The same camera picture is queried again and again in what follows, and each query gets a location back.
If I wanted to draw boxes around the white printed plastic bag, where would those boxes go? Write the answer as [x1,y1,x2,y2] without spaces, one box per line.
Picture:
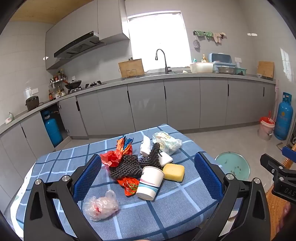
[152,131,183,156]

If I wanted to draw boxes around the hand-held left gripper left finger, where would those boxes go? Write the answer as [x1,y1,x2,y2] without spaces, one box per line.
[24,153,103,241]

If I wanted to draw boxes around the white plastic basin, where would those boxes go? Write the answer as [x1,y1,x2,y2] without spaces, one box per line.
[190,62,214,73]

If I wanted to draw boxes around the white striped paper cup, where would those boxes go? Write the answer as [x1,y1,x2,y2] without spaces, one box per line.
[136,166,164,201]

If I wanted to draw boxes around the woven bamboo chair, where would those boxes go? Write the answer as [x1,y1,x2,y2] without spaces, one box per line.
[265,142,296,239]

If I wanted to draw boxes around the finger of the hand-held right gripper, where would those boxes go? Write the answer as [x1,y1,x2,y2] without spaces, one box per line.
[282,146,296,161]
[260,153,288,178]

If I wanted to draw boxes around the black foam fruit net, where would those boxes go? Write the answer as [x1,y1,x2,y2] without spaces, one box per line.
[109,155,143,179]
[139,142,162,168]

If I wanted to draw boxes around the grey upper wall cabinets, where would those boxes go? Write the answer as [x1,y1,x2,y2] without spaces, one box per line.
[45,0,130,70]

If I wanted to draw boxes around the orange and blue wrapper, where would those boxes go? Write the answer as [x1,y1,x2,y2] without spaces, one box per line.
[115,136,134,156]

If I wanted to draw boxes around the clear plastic bag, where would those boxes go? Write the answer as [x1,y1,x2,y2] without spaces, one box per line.
[83,189,120,222]

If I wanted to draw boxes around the spice rack with bottles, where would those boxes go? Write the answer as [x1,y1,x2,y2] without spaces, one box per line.
[50,69,68,98]

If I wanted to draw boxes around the pink bucket with red bag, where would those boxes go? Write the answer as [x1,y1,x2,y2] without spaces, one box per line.
[258,111,275,141]

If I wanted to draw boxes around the bright window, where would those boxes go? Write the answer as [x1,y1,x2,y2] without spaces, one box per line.
[127,13,191,73]

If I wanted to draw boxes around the black wok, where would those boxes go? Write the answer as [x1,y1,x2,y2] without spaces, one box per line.
[62,80,82,91]

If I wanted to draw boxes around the small wooden cutting board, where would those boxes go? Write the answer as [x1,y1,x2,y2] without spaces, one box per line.
[257,61,275,79]

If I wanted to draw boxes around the metal bowl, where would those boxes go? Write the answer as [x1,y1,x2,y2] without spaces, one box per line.
[217,66,236,74]

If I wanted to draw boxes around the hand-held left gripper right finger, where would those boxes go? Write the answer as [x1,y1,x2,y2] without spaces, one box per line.
[194,152,271,241]

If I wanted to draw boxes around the white crumpled tissue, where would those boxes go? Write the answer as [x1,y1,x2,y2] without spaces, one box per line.
[139,135,153,155]

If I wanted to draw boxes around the red plastic bag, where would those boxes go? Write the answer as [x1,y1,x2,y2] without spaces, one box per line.
[100,149,126,168]

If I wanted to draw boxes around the black range hood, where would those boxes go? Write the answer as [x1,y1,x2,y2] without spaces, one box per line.
[54,30,104,59]

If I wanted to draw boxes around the blue gas cylinder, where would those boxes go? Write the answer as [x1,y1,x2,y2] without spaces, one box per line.
[43,111,63,147]
[274,92,294,141]

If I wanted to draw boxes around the yellow sponge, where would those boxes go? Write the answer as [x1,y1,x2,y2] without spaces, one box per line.
[162,163,185,183]

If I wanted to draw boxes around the pink hanging gloves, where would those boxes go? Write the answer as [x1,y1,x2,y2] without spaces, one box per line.
[213,32,227,43]

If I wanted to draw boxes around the large wooden cutting board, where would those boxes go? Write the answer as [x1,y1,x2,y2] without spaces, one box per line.
[118,59,145,78]

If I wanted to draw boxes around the blue dish rack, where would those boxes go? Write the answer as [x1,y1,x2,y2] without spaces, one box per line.
[208,53,237,74]

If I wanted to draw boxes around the person's right hand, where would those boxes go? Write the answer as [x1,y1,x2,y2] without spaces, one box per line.
[279,202,296,234]

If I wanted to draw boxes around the green hanging cloth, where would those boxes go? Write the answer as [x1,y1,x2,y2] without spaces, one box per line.
[193,30,214,39]

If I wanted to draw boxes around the blue checkered tablecloth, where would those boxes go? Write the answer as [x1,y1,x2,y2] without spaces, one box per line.
[15,123,223,241]

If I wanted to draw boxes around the glossy red snack wrapper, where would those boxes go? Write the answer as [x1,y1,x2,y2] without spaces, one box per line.
[117,177,140,197]

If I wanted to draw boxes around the dark gooseneck faucet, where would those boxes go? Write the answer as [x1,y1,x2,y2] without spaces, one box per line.
[155,49,172,75]

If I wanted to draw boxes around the gas stove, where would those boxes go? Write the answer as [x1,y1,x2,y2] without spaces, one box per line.
[68,81,107,93]

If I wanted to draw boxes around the black rice cooker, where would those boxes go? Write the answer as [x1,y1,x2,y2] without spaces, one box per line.
[25,96,40,111]

